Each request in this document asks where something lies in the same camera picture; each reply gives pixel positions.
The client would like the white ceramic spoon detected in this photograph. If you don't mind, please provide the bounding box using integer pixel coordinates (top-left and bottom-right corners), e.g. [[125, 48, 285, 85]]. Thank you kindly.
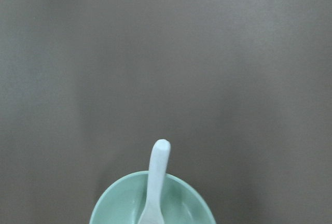
[[138, 139, 171, 223]]

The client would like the mint green bowl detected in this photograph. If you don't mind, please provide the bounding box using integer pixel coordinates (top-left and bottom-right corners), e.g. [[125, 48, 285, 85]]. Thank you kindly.
[[89, 171, 216, 224]]

